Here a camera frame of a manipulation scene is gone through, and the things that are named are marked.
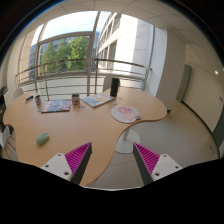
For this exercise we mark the metal balcony railing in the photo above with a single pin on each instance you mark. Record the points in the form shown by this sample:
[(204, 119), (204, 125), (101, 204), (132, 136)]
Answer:
[(60, 79)]

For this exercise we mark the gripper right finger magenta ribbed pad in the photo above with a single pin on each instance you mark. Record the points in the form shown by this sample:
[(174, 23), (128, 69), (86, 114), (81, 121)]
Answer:
[(153, 166)]

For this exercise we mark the light blue open book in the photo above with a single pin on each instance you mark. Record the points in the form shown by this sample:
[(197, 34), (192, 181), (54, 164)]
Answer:
[(97, 99)]

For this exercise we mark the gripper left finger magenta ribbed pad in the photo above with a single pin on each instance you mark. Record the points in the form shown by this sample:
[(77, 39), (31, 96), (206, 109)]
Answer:
[(70, 166)]

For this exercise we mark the red-blue magazine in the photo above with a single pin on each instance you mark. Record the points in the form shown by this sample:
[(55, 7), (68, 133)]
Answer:
[(56, 106)]

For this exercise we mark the black cylindrical speaker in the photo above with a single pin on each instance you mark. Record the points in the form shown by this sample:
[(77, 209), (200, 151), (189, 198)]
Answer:
[(114, 87)]

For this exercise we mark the red-white mug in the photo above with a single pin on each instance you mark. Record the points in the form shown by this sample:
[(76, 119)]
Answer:
[(75, 99)]

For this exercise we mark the white table pedestal base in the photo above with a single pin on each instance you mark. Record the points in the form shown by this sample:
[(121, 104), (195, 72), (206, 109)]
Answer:
[(125, 142)]

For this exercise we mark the white chair behind table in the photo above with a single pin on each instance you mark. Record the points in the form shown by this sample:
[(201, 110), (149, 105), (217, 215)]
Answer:
[(107, 82)]

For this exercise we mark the grey-green door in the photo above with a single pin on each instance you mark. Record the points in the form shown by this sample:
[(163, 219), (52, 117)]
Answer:
[(184, 83)]

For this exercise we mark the white chair at left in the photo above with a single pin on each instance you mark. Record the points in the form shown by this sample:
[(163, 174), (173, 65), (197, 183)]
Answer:
[(4, 137)]

